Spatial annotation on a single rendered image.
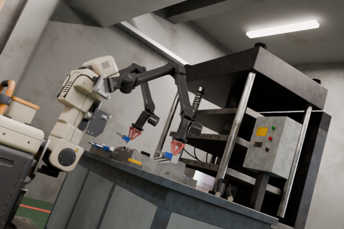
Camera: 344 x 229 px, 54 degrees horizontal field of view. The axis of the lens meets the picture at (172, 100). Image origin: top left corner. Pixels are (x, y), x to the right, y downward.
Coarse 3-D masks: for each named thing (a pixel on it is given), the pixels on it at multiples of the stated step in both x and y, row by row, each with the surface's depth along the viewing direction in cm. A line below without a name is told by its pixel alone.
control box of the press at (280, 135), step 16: (256, 128) 253; (272, 128) 237; (288, 128) 232; (256, 144) 246; (272, 144) 232; (288, 144) 231; (256, 160) 239; (272, 160) 226; (288, 160) 230; (288, 176) 230; (256, 192) 233; (256, 208) 231
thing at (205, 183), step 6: (186, 168) 300; (186, 174) 296; (192, 174) 288; (198, 174) 287; (204, 174) 290; (198, 180) 287; (204, 180) 289; (210, 180) 292; (198, 186) 286; (204, 186) 289; (210, 186) 293; (222, 186) 298; (234, 186) 304; (222, 192) 297; (234, 192) 303; (234, 198) 303
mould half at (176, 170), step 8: (120, 152) 223; (128, 152) 210; (136, 152) 205; (120, 160) 217; (136, 160) 205; (144, 160) 207; (152, 160) 210; (160, 160) 226; (144, 168) 207; (152, 168) 209; (160, 168) 212; (168, 168) 215; (176, 168) 217; (184, 168) 220; (168, 176) 214; (176, 176) 217; (184, 176) 219; (192, 184) 222
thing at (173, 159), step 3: (156, 150) 182; (162, 153) 183; (165, 153) 182; (168, 153) 182; (165, 156) 181; (168, 156) 182; (171, 156) 182; (174, 156) 182; (177, 156) 182; (171, 159) 181; (174, 159) 182; (177, 159) 182; (171, 162) 185; (174, 162) 181
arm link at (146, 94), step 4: (144, 68) 254; (140, 84) 248; (144, 84) 245; (144, 88) 242; (148, 88) 244; (144, 92) 240; (148, 92) 241; (144, 96) 237; (148, 96) 238; (144, 100) 236; (148, 100) 233; (152, 100) 235; (144, 104) 235; (148, 104) 230; (144, 108) 234
